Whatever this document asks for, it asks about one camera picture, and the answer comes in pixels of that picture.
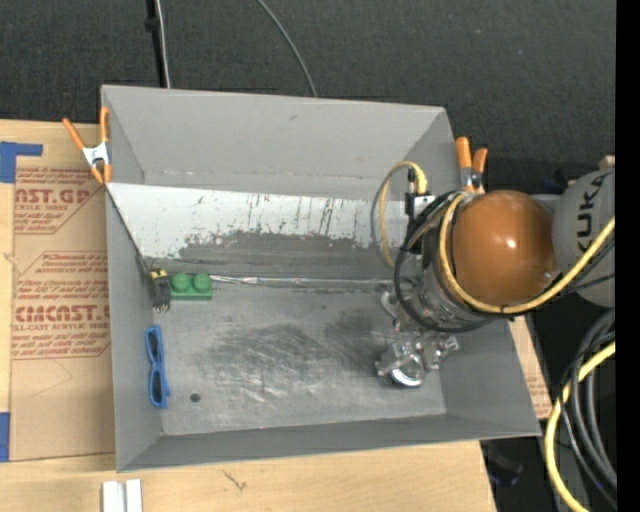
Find grey metal bin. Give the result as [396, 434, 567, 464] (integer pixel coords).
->
[99, 83, 544, 474]

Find green toy brick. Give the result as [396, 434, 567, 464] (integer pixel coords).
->
[170, 271, 214, 302]

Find blue sunglasses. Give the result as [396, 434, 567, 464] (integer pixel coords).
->
[144, 324, 173, 411]

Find black and yellow small tool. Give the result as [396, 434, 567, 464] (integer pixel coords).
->
[149, 267, 173, 314]

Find brown cardboard board red print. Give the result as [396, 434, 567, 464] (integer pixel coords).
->
[0, 118, 119, 464]

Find black cylinder on white bracket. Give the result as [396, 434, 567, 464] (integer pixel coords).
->
[403, 192, 437, 240]

